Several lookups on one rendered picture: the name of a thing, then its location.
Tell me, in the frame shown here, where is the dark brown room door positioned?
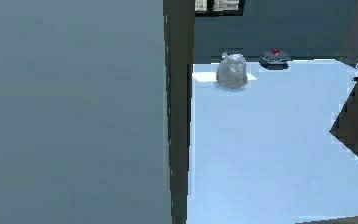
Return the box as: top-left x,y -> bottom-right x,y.
162,0 -> 196,224

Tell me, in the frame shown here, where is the dark flat object red knob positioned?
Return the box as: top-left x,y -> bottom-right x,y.
259,48 -> 292,71

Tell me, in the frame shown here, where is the black framed window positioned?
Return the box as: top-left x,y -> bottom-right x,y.
194,0 -> 246,18

